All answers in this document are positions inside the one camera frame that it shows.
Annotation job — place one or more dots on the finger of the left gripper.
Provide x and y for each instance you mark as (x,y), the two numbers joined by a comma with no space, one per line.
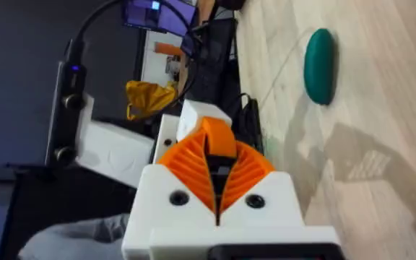
(217,135)
(166,131)

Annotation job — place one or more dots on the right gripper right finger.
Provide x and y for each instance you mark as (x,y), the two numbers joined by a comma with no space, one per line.
(265,206)

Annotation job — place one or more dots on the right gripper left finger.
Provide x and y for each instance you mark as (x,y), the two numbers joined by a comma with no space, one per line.
(157,202)

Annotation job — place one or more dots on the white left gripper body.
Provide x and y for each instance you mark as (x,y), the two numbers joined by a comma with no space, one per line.
(114,151)

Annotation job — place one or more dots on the yellow plastic bag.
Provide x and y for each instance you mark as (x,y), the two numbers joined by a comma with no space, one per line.
(148,97)

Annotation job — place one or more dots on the black upright wrist plate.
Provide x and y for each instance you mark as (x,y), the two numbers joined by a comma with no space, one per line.
(56,195)

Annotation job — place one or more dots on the black office chair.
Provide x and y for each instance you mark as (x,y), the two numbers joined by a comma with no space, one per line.
(217,61)

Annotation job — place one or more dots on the white box with orange part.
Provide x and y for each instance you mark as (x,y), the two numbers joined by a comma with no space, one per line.
(161,57)

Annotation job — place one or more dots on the computer monitor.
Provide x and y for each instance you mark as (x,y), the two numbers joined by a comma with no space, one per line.
(164,14)

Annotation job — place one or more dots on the green disc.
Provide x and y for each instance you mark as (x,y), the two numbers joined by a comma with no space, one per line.
(320,66)

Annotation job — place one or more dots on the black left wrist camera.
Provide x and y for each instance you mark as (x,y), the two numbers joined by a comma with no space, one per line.
(67,115)

